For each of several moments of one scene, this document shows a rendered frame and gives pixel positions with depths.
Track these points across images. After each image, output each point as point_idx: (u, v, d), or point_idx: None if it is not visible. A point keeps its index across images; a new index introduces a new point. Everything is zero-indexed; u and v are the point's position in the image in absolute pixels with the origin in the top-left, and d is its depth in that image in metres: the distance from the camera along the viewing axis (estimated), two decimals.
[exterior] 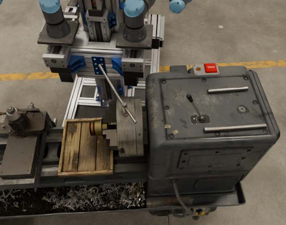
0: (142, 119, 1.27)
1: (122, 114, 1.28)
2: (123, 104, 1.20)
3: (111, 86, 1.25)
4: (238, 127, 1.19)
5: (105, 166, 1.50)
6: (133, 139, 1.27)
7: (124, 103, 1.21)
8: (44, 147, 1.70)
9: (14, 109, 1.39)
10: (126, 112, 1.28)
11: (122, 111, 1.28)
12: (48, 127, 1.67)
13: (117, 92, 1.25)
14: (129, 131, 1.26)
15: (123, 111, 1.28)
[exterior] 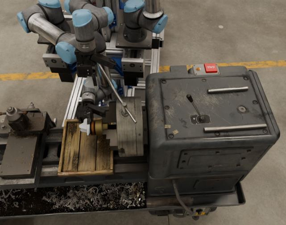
0: (142, 119, 1.27)
1: (122, 114, 1.28)
2: (123, 104, 1.20)
3: (111, 86, 1.25)
4: (238, 127, 1.19)
5: (105, 166, 1.50)
6: (133, 139, 1.27)
7: (124, 103, 1.21)
8: (44, 147, 1.70)
9: (14, 109, 1.39)
10: (126, 112, 1.28)
11: (122, 111, 1.28)
12: (48, 127, 1.67)
13: (117, 92, 1.25)
14: (129, 131, 1.26)
15: (123, 111, 1.28)
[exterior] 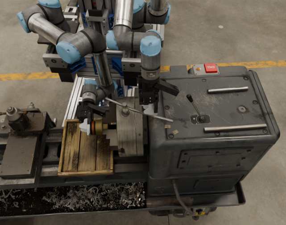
0: (142, 119, 1.27)
1: None
2: (124, 103, 1.21)
3: None
4: (238, 127, 1.19)
5: (105, 166, 1.50)
6: (133, 139, 1.27)
7: (124, 104, 1.20)
8: (44, 147, 1.70)
9: (14, 109, 1.39)
10: (124, 113, 1.27)
11: (128, 112, 1.28)
12: (48, 127, 1.67)
13: (139, 112, 1.20)
14: (129, 131, 1.26)
15: (127, 113, 1.28)
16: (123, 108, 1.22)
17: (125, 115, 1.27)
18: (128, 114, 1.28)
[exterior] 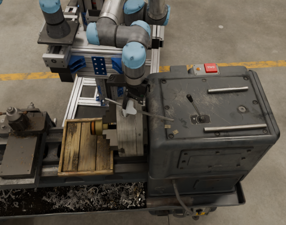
0: (142, 119, 1.27)
1: None
2: None
3: (147, 112, 1.18)
4: (238, 127, 1.19)
5: (105, 166, 1.50)
6: (133, 139, 1.27)
7: None
8: (44, 147, 1.70)
9: (14, 109, 1.39)
10: None
11: None
12: (48, 127, 1.67)
13: (139, 112, 1.20)
14: (129, 131, 1.26)
15: (127, 113, 1.28)
16: None
17: None
18: (128, 114, 1.28)
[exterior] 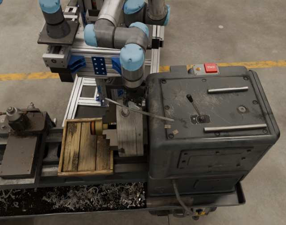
0: (142, 119, 1.27)
1: None
2: None
3: (147, 112, 1.18)
4: (238, 127, 1.19)
5: (105, 166, 1.50)
6: (133, 139, 1.27)
7: None
8: (44, 147, 1.70)
9: (14, 109, 1.39)
10: (124, 113, 1.27)
11: (128, 112, 1.28)
12: (48, 127, 1.67)
13: (139, 112, 1.20)
14: (129, 131, 1.26)
15: (127, 113, 1.28)
16: (123, 108, 1.22)
17: (125, 115, 1.27)
18: (128, 114, 1.28)
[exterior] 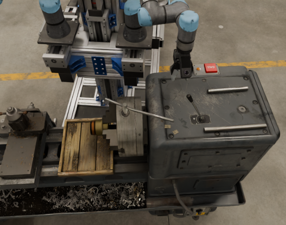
0: (142, 119, 1.27)
1: None
2: (124, 103, 1.21)
3: (147, 112, 1.18)
4: (238, 127, 1.19)
5: (105, 166, 1.50)
6: (133, 139, 1.27)
7: (125, 104, 1.20)
8: (44, 147, 1.70)
9: (14, 109, 1.39)
10: (124, 113, 1.27)
11: (128, 112, 1.28)
12: (48, 127, 1.67)
13: (139, 112, 1.20)
14: (129, 131, 1.26)
15: (127, 113, 1.28)
16: (123, 108, 1.22)
17: (125, 115, 1.27)
18: (128, 114, 1.28)
